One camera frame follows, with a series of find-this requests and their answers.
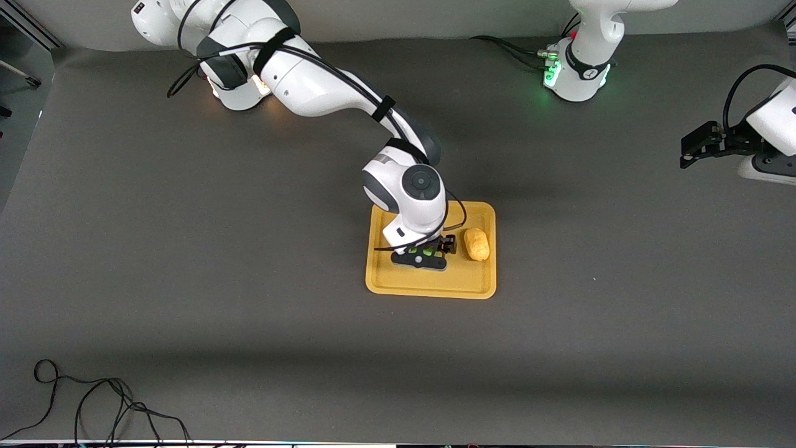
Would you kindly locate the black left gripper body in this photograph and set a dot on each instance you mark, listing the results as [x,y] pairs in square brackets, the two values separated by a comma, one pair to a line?
[734,141]

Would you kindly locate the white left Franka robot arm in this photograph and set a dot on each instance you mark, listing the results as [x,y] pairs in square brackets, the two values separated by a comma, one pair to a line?
[581,81]

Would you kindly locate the grey metal frame rail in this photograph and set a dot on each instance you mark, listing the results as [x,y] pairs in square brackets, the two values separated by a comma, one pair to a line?
[37,31]

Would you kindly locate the dark grey table mat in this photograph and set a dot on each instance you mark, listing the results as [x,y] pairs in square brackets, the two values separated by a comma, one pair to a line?
[186,373]

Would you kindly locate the green apple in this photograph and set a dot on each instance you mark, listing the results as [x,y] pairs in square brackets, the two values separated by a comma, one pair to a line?
[428,252]

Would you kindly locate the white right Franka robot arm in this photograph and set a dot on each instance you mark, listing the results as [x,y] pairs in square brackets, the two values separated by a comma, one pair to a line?
[323,87]

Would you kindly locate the yellow-brown potato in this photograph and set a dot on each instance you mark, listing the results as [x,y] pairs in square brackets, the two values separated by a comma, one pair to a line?
[477,244]

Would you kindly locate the yellow plastic tray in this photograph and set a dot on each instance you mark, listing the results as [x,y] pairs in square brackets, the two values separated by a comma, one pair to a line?
[410,283]

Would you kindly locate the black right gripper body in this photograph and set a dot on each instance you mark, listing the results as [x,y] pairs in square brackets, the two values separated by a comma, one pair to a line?
[446,244]

